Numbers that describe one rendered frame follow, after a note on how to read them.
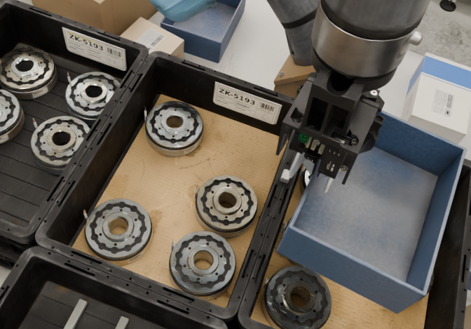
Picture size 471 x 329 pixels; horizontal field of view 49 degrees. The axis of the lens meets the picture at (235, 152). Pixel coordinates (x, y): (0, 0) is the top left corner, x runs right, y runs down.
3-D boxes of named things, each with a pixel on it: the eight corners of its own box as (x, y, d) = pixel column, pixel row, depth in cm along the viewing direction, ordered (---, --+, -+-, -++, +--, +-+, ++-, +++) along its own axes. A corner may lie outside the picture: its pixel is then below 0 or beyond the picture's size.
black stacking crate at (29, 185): (19, 42, 104) (4, -2, 95) (153, 90, 101) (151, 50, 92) (-119, 203, 83) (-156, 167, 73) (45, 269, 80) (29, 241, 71)
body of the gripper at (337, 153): (271, 157, 49) (288, 71, 39) (305, 97, 54) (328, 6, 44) (345, 190, 48) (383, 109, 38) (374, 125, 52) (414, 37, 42)
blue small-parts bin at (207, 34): (190, -7, 134) (191, -30, 128) (244, 10, 133) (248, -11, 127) (160, 44, 123) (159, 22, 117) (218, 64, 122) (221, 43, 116)
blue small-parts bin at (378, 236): (334, 127, 69) (350, 95, 63) (440, 177, 67) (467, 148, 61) (275, 251, 58) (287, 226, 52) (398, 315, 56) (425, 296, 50)
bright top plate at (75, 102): (87, 65, 97) (87, 63, 97) (133, 88, 95) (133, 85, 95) (54, 101, 92) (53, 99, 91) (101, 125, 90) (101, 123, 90)
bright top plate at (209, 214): (207, 168, 88) (207, 167, 87) (263, 186, 87) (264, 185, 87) (187, 219, 83) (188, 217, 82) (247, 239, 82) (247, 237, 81)
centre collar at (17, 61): (20, 54, 96) (19, 52, 96) (44, 62, 96) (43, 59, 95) (5, 72, 93) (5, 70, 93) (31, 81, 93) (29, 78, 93)
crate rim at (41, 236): (153, 57, 94) (152, 48, 91) (308, 111, 91) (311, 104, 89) (32, 247, 72) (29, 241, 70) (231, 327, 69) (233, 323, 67)
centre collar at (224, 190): (217, 184, 86) (217, 182, 85) (245, 193, 86) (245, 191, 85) (208, 209, 83) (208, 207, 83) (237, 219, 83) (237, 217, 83)
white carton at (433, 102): (410, 77, 127) (426, 52, 119) (458, 94, 125) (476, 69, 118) (395, 137, 116) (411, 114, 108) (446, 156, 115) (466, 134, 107)
